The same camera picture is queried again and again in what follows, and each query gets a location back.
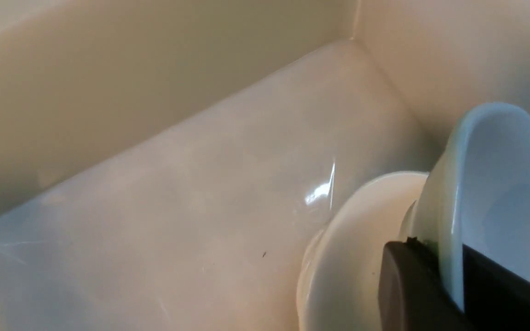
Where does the white small dish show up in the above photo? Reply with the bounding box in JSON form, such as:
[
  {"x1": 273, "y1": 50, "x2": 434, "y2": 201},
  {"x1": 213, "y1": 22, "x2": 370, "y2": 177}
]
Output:
[{"x1": 400, "y1": 103, "x2": 530, "y2": 309}]

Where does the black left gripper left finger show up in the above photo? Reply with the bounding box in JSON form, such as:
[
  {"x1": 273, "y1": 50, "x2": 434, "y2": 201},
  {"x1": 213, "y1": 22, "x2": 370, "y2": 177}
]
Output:
[{"x1": 377, "y1": 238, "x2": 472, "y2": 331}]

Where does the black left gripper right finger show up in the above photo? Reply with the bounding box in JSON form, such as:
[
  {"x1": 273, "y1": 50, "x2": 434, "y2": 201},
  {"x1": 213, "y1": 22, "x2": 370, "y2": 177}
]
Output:
[{"x1": 463, "y1": 245, "x2": 530, "y2": 331}]

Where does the stack of white small dishes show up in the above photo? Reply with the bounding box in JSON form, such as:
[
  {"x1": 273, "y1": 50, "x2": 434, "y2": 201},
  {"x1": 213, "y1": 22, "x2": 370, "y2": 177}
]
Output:
[{"x1": 296, "y1": 171, "x2": 428, "y2": 331}]

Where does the white plastic tub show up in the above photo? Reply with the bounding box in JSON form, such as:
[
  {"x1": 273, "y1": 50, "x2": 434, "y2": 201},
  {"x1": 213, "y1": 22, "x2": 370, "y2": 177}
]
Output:
[{"x1": 0, "y1": 0, "x2": 530, "y2": 331}]

